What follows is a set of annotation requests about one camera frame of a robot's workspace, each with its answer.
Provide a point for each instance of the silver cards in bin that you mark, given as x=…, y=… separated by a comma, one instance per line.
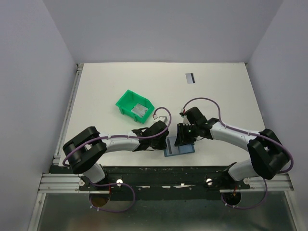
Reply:
x=139, y=110

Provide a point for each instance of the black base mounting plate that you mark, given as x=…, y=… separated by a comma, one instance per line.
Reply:
x=161, y=183

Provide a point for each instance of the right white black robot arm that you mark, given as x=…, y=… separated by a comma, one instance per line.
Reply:
x=267, y=156

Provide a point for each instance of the silver card with black stripe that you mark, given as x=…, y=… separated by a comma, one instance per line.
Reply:
x=171, y=149

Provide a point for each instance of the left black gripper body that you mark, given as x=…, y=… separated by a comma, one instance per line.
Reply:
x=159, y=144

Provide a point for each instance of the blue card holder wallet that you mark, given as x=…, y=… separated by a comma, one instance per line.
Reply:
x=185, y=149

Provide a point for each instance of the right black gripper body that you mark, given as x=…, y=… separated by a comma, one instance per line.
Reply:
x=187, y=134

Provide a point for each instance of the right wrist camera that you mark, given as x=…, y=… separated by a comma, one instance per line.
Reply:
x=185, y=119

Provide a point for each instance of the right aluminium rail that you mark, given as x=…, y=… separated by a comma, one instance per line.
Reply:
x=280, y=183

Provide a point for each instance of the left aluminium rail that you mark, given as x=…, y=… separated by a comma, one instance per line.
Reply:
x=59, y=183

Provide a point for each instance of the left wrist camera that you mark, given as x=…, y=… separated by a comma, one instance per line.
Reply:
x=163, y=119

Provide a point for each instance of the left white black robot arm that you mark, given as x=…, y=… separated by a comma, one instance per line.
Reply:
x=84, y=150

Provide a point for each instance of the aluminium rail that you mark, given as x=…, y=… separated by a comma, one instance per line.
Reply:
x=59, y=183
x=280, y=183

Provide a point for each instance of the green plastic bin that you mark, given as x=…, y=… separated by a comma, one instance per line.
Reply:
x=129, y=100

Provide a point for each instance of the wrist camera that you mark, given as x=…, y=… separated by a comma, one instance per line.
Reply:
x=163, y=119
x=185, y=119

